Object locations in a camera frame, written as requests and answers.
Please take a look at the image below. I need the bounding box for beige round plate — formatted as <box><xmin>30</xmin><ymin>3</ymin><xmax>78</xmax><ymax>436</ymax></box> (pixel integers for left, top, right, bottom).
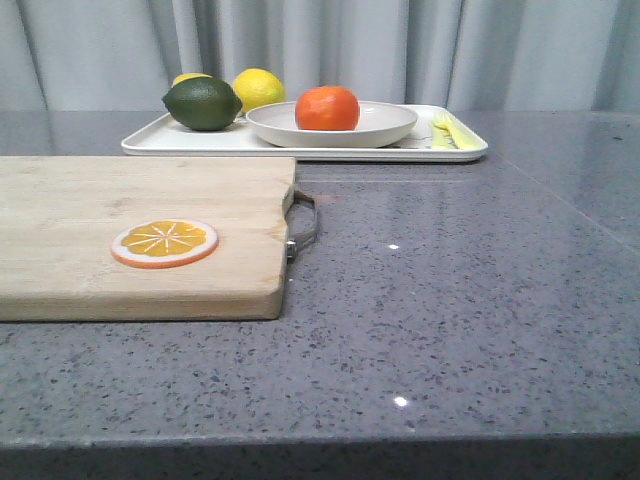
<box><xmin>245</xmin><ymin>101</ymin><xmax>418</xmax><ymax>148</ymax></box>

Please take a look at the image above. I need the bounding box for orange mandarin fruit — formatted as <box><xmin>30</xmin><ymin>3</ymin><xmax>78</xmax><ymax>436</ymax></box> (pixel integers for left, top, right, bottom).
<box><xmin>295</xmin><ymin>86</ymin><xmax>360</xmax><ymax>131</ymax></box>

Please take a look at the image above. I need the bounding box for white rectangular tray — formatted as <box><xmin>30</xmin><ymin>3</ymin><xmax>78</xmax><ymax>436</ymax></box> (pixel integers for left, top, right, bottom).
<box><xmin>121</xmin><ymin>105</ymin><xmax>488</xmax><ymax>163</ymax></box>

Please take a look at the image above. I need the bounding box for yellow plastic knife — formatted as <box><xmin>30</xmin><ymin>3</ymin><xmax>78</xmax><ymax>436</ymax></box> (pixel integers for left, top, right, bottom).
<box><xmin>431</xmin><ymin>120</ymin><xmax>458</xmax><ymax>150</ymax></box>

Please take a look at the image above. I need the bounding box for orange slice toy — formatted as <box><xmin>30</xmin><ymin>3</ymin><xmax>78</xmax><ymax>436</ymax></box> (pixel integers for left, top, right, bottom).
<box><xmin>111</xmin><ymin>219</ymin><xmax>219</xmax><ymax>269</ymax></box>

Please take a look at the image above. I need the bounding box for yellow plastic fork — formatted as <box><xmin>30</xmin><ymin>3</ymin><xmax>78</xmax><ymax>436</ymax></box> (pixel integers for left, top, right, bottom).
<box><xmin>431</xmin><ymin>112</ymin><xmax>481</xmax><ymax>150</ymax></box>

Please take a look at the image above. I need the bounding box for green lime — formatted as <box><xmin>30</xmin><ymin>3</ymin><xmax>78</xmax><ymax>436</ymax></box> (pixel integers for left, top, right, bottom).
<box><xmin>162</xmin><ymin>76</ymin><xmax>242</xmax><ymax>131</ymax></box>

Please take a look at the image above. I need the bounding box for yellow lemon behind lime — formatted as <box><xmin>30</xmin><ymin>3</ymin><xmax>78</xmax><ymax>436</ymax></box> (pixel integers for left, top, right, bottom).
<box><xmin>172</xmin><ymin>72</ymin><xmax>211</xmax><ymax>87</ymax></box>

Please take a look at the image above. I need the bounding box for wooden cutting board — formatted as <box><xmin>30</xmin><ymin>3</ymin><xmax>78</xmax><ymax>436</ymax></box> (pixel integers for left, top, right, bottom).
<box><xmin>1</xmin><ymin>156</ymin><xmax>296</xmax><ymax>321</ymax></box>

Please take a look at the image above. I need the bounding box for grey curtain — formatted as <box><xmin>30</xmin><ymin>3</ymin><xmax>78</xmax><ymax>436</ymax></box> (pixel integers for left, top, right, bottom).
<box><xmin>1</xmin><ymin>1</ymin><xmax>639</xmax><ymax>112</ymax></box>

